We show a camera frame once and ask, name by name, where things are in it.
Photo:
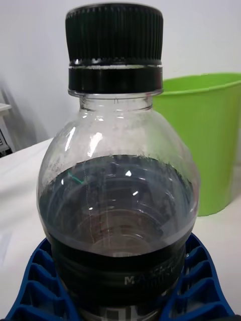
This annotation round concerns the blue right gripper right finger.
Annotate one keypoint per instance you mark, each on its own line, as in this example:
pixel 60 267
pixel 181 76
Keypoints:
pixel 200 283

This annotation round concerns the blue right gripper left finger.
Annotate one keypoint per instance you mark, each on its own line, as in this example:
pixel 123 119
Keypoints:
pixel 37 288

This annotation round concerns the clear bottle with black cap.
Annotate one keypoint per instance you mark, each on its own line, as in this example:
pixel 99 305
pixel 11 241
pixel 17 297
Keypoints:
pixel 118 175

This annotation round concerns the yellow-green plastic bin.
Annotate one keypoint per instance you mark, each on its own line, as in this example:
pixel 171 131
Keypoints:
pixel 206 140

